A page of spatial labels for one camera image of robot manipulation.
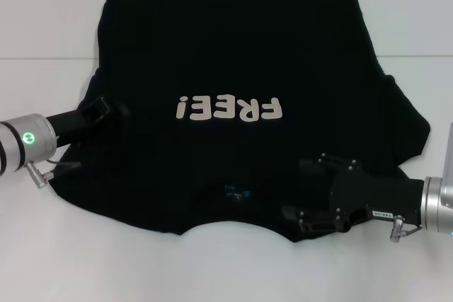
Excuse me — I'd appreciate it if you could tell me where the right arm cable with plug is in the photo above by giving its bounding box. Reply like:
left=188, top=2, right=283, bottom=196
left=389, top=214, right=424, bottom=243

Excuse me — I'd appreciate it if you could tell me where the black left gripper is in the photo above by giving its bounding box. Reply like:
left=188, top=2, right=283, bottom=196
left=47, top=96, right=132, bottom=149

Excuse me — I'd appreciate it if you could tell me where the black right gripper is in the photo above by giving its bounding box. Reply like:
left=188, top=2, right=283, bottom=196
left=281, top=152, right=425, bottom=236

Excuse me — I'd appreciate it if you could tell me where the black shirt with FREE print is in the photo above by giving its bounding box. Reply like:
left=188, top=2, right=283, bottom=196
left=49, top=0, right=432, bottom=245

